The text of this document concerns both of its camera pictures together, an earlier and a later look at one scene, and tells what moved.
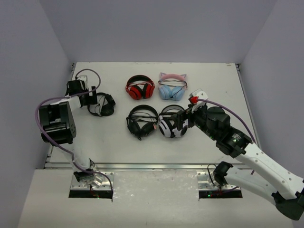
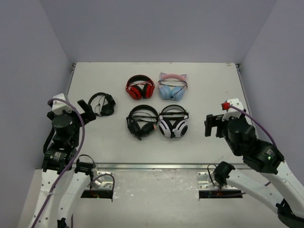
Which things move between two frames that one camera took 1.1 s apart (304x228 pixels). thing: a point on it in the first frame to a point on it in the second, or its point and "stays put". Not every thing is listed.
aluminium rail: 137,166 stays put
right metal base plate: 204,184 stays put
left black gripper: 92,95 to 85,113
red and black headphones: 139,86 stays put
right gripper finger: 180,116 to 211,122
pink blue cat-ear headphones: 171,85 stays put
